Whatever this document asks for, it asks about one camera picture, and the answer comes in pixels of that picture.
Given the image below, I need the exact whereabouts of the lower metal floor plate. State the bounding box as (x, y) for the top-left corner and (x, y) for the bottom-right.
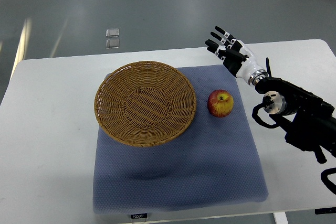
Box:
(106, 38), (120, 49)

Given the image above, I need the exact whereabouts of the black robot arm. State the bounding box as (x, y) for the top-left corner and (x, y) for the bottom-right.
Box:
(251, 65), (335, 164)

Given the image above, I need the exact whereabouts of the black table label tag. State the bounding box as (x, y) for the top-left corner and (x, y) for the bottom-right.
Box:
(130, 213), (148, 220)

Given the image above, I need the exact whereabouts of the black table bracket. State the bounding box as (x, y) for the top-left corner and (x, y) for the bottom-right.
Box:
(314, 207), (336, 215)

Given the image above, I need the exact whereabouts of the brown wicker basket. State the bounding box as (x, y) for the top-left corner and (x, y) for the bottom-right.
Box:
(94, 61), (196, 147)

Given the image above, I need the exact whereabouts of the metal floor plate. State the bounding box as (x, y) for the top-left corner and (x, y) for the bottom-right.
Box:
(106, 28), (120, 38)
(106, 38), (120, 49)

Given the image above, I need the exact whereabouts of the upper metal floor plate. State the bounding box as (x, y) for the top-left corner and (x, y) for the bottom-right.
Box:
(106, 28), (120, 38)

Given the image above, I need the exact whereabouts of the red yellow apple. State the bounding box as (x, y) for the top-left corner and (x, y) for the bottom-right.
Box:
(207, 90), (234, 118)

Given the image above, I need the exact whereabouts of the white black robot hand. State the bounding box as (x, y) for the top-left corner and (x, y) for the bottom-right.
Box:
(205, 26), (268, 86)

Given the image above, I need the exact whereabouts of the blue grey cushion mat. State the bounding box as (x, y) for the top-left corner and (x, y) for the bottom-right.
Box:
(93, 65), (268, 214)

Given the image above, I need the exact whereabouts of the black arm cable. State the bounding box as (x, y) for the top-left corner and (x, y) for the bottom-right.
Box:
(320, 167), (336, 191)

